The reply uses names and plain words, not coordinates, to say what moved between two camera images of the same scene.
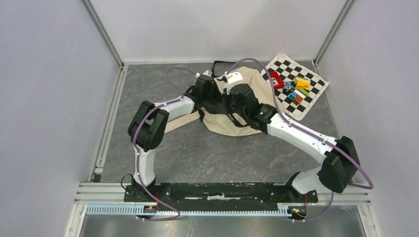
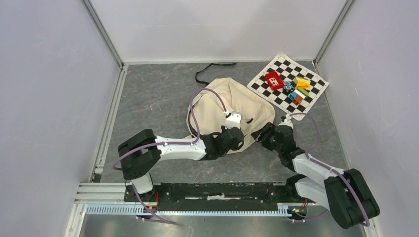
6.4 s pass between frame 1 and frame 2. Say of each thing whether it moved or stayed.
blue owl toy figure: stayed
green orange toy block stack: stayed
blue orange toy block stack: stayed
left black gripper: moved
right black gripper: moved
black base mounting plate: stayed
